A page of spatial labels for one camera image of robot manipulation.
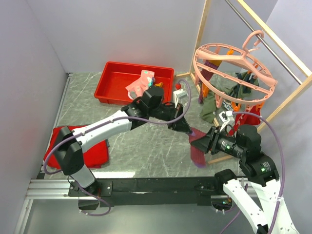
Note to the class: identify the maroon sock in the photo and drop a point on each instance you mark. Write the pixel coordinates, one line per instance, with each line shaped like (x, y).
(207, 75)
(197, 156)

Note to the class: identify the olive green sock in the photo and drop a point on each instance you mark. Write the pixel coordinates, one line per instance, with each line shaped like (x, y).
(207, 99)

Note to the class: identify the red plastic bin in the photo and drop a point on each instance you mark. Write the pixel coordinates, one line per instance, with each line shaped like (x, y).
(111, 88)

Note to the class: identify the metal hanging rod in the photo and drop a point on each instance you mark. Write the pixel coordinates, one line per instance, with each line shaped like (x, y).
(273, 53)

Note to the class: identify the red folded cloth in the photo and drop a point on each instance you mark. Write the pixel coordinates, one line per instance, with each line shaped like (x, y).
(95, 157)

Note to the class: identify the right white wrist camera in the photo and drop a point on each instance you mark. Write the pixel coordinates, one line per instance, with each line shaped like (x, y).
(227, 119)

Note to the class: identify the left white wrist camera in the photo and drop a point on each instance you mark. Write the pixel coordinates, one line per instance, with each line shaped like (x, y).
(179, 94)

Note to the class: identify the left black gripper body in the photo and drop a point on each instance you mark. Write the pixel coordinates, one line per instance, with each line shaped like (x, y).
(171, 113)

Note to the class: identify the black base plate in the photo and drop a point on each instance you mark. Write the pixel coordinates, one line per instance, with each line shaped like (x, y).
(159, 191)

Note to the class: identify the dark navy green sock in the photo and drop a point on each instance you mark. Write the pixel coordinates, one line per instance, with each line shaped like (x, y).
(242, 90)

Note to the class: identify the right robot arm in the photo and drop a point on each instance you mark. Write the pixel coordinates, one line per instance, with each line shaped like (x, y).
(272, 216)

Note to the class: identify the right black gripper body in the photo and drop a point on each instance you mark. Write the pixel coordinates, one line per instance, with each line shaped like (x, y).
(214, 133)

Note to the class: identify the wooden drying rack frame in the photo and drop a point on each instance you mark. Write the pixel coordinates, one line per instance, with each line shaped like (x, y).
(265, 29)

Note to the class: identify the pink patterned sock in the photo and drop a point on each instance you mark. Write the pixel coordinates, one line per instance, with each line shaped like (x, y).
(140, 85)

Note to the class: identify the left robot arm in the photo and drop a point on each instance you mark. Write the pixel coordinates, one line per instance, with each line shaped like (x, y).
(70, 145)

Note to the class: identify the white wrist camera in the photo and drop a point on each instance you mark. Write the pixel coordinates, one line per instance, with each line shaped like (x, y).
(179, 94)
(227, 119)

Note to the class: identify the mustard yellow sock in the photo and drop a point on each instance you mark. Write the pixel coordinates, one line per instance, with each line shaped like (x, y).
(159, 84)

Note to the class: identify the red hanging sock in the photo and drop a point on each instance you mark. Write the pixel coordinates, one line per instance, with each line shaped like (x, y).
(247, 119)

